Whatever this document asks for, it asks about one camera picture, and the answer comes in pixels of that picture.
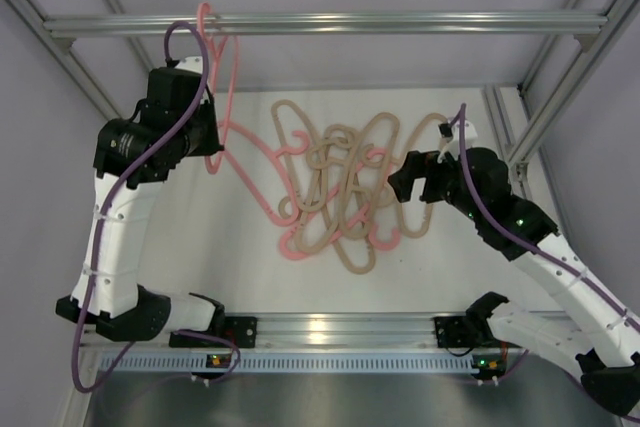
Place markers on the front aluminium rail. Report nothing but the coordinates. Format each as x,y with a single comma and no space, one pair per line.
345,331

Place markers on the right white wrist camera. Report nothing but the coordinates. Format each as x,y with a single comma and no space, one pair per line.
455,136

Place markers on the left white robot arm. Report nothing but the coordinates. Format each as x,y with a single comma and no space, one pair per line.
120,309

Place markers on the beige hanger far left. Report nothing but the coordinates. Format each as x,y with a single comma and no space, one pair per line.
310,185

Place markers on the aluminium hanging rail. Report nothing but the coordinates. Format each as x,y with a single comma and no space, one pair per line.
559,22

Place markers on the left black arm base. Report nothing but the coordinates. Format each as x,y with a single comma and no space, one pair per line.
240,329

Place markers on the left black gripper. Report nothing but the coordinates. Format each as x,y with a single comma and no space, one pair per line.
210,129

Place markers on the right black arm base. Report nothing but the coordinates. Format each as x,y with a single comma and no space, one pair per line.
460,329

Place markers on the grey slotted cable duct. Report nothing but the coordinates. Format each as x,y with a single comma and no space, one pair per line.
255,362

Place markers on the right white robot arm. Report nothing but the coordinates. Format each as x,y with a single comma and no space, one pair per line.
602,354

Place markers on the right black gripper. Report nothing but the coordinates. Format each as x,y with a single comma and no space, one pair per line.
426,182

